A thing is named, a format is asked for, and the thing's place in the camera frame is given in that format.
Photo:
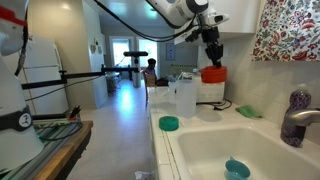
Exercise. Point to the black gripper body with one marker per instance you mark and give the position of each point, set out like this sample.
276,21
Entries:
213,48

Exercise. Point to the black stereo camera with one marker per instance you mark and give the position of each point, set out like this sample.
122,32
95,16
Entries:
135,53

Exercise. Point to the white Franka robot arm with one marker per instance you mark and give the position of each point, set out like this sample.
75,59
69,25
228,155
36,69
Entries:
16,146

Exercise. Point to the white toaster oven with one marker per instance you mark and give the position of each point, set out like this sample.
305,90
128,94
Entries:
210,93

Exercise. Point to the green round lid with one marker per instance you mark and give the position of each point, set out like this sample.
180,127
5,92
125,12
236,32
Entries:
168,123

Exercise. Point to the blue wall picture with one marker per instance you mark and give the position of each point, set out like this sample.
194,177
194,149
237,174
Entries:
170,52

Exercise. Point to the green folded cloth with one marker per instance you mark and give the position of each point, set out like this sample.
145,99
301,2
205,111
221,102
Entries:
248,111

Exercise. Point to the red black clamp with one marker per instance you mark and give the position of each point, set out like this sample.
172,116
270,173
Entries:
75,112

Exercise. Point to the purple dish soap bottle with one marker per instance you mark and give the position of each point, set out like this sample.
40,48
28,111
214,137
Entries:
298,100

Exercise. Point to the teal plastic cup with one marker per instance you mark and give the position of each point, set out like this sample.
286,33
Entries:
237,170

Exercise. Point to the person in background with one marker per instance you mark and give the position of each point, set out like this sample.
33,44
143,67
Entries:
150,75

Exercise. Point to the silver metal faucet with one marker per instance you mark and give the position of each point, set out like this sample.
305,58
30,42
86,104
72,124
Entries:
305,116

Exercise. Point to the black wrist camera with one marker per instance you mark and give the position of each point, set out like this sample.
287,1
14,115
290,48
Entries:
193,35

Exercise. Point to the round wall decoration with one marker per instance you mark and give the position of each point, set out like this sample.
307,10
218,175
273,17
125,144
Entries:
93,48
99,50

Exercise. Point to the grey camera stand pole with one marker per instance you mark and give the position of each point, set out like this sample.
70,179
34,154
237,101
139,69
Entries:
136,75

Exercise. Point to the white paper scrap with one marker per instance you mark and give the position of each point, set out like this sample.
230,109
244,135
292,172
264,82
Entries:
144,175

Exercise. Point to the floral curtain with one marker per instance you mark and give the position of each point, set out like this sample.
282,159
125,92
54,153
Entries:
290,30

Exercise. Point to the wooden table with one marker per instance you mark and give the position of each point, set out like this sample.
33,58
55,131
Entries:
56,163

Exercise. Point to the grey metal mounting plate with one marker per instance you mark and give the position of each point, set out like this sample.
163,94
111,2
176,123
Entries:
50,146

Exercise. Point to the white refrigerator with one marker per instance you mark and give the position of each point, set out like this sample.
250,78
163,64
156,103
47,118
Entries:
43,66

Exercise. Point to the white sink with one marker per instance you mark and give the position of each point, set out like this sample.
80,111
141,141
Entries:
213,150

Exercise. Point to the white wall cabinet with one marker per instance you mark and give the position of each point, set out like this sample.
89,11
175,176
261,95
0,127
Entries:
243,16

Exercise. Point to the red jug lid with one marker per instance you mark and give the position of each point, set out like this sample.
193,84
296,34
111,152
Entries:
214,75

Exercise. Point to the clear plastic jug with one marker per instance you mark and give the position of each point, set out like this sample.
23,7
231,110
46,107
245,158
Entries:
186,100

